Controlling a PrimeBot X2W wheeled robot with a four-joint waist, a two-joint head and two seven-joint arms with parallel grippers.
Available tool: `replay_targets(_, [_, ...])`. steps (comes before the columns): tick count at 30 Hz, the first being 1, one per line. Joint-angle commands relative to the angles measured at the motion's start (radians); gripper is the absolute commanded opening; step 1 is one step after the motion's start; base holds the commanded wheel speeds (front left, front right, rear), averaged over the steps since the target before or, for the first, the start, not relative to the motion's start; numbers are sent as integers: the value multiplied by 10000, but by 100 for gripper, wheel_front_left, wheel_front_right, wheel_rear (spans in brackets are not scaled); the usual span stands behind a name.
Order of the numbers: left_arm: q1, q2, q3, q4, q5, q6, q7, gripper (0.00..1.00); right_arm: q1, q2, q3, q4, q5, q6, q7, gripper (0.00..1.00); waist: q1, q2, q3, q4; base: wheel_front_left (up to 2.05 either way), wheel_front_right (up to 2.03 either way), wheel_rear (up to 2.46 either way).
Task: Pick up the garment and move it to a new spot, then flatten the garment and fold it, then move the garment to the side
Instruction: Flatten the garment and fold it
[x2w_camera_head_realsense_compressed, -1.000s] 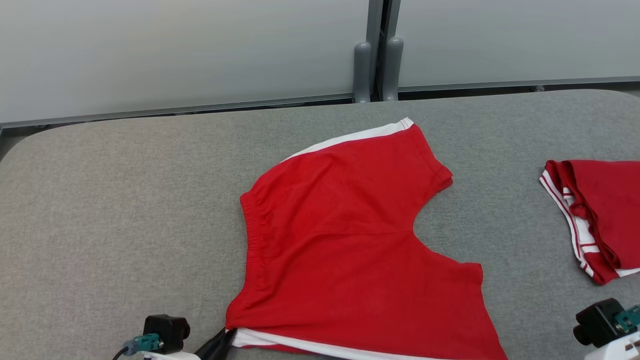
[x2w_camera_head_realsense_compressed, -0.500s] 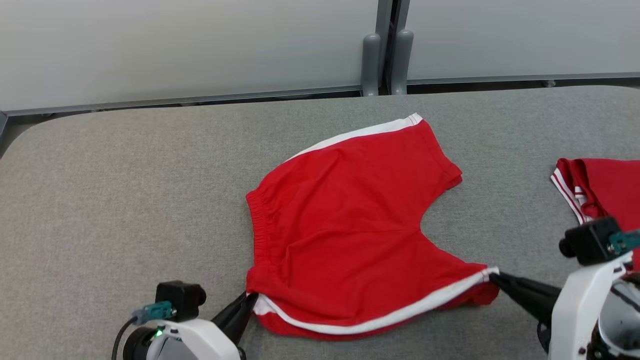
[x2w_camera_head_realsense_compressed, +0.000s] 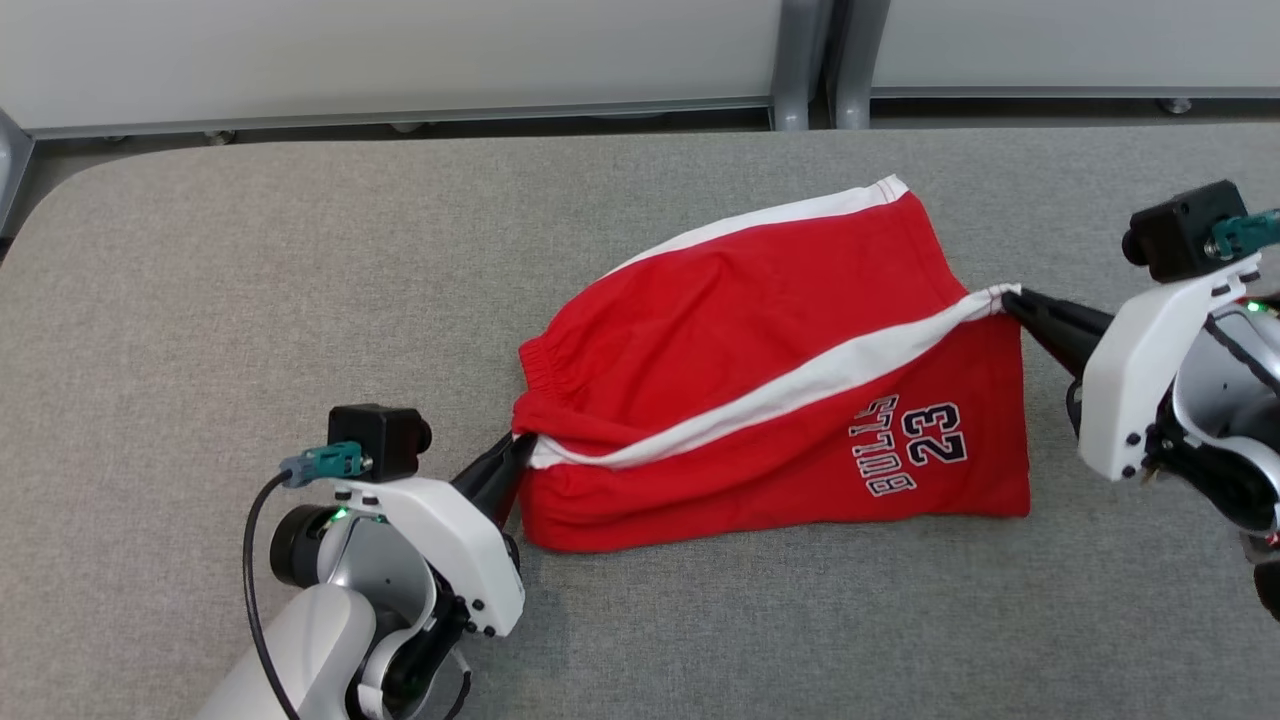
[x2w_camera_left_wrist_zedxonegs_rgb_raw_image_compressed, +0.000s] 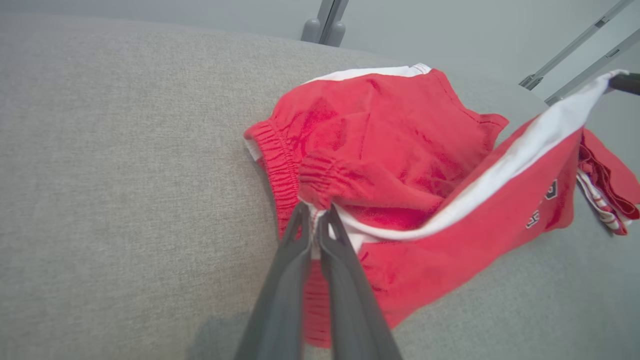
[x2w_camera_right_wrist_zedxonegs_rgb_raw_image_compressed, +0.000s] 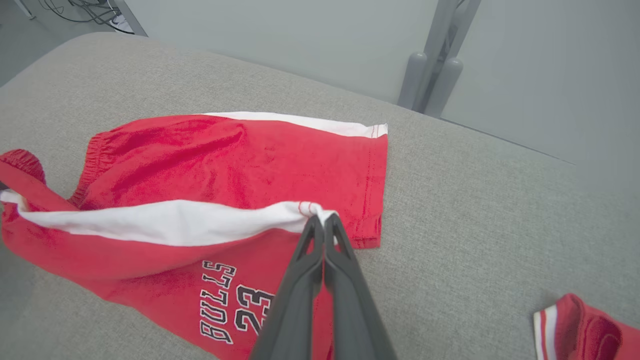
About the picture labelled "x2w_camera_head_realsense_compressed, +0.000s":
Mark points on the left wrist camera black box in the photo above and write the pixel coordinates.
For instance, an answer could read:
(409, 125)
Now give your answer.
(380, 440)

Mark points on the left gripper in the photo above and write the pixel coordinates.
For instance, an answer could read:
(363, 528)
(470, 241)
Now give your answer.
(385, 570)

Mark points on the white partition panel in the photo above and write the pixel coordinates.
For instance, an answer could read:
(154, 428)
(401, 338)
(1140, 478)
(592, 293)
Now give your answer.
(350, 50)
(1080, 40)

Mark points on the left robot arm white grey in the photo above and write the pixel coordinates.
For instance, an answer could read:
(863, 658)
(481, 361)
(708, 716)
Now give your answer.
(300, 650)

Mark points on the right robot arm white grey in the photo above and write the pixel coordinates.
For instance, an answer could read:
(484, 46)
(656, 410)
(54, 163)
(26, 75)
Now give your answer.
(1270, 590)

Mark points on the left white camera bracket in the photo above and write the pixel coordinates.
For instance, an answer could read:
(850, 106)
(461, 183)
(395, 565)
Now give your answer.
(460, 540)

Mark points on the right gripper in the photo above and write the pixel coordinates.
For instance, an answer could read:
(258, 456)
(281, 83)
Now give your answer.
(1230, 400)

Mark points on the grey partition leg with caster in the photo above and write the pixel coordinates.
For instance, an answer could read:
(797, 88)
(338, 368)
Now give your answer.
(12, 170)

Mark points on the grey metal partition post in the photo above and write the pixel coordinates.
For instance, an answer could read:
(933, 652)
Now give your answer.
(860, 60)
(800, 60)

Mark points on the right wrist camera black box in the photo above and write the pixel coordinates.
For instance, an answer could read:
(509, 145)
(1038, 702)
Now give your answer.
(1180, 230)

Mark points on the red white Bulls shorts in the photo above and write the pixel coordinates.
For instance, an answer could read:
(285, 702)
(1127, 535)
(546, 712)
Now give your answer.
(720, 320)

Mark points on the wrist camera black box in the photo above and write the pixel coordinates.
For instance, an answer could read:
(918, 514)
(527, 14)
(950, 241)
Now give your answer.
(380, 440)
(1180, 230)

